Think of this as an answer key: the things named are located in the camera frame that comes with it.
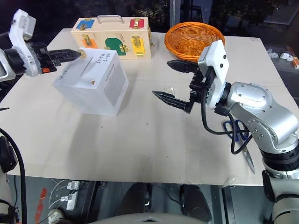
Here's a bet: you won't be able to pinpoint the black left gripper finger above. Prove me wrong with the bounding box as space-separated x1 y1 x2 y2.
47 49 81 57
53 56 80 68

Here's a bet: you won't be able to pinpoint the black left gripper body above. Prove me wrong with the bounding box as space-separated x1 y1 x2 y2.
29 42 58 74

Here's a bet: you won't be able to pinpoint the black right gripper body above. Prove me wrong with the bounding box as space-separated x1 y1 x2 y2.
188 68 212 105

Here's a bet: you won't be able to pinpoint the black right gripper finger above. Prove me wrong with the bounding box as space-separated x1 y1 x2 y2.
151 90 196 114
166 59 199 75

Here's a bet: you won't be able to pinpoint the white box with slot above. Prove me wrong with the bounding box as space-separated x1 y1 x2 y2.
53 48 130 117

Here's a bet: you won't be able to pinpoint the wooden lock puzzle box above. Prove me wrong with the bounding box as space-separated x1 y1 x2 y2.
71 14 155 60

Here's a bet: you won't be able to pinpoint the orange woven basket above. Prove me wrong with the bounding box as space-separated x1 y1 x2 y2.
164 21 227 64

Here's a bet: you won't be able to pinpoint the small white block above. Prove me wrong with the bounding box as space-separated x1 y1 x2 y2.
279 52 293 62

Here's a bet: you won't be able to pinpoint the white power strip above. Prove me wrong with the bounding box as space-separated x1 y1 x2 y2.
65 181 80 211

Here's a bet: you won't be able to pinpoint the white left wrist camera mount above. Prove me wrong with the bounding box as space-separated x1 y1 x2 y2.
8 8 40 77

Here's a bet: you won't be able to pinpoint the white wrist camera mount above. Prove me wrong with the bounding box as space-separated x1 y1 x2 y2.
8 8 40 77
198 39 231 110

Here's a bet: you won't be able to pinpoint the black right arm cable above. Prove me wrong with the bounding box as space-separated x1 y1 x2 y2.
200 80 254 155

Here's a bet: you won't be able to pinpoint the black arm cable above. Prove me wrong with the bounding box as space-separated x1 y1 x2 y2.
200 80 254 155
0 127 28 224

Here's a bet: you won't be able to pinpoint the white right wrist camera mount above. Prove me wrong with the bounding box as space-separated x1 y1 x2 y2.
198 39 231 110

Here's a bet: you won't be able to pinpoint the blue handled scissors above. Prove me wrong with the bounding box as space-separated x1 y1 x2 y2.
221 119 256 174

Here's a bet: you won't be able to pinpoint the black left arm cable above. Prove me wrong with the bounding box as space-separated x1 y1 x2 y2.
0 127 28 224

